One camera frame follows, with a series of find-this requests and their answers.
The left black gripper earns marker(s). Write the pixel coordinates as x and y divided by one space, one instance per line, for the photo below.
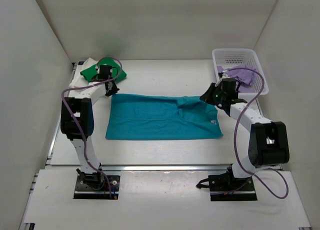
113 91

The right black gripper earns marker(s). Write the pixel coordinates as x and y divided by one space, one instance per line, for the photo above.
207 96

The teal t-shirt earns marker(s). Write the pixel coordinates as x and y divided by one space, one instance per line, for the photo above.
136 117

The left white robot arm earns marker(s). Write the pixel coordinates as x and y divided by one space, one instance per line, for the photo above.
77 122

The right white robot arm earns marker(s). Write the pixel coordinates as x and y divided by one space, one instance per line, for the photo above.
268 141

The folded green t-shirt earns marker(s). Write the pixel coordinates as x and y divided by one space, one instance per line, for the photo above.
118 73

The folded white t-shirt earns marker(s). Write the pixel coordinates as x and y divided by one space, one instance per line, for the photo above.
78 80

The crumpled lilac t-shirt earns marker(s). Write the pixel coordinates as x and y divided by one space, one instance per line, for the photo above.
245 74

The white plastic basket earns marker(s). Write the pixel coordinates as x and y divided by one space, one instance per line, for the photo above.
243 65

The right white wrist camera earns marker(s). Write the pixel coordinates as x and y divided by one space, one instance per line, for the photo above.
223 75

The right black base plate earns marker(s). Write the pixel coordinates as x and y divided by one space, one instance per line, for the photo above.
226 188

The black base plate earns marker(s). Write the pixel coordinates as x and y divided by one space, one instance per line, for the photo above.
226 188
94 186

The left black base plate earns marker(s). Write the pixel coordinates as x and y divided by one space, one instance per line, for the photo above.
94 186

